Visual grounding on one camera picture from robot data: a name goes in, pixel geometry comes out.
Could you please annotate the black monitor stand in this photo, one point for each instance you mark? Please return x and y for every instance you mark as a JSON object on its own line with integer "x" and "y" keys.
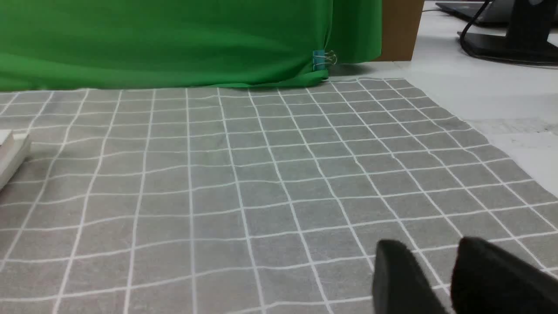
{"x": 526, "y": 39}

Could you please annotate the grey checked tablecloth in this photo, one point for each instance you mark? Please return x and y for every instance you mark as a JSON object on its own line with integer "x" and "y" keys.
{"x": 214, "y": 200}

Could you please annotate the blue binder clip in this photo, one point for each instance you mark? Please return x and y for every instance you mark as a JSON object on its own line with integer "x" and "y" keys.
{"x": 322, "y": 60}

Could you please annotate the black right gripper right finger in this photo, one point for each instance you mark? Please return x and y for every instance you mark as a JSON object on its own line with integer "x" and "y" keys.
{"x": 489, "y": 280}

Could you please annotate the brown cardboard board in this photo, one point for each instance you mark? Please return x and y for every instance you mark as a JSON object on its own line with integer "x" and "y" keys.
{"x": 400, "y": 25}

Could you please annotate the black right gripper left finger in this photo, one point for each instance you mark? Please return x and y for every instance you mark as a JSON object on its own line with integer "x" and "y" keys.
{"x": 399, "y": 285}

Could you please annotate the white power strip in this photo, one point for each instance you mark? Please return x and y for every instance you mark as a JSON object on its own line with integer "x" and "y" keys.
{"x": 14, "y": 148}

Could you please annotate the green backdrop cloth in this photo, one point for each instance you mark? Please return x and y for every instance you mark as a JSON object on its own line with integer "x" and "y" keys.
{"x": 135, "y": 44}

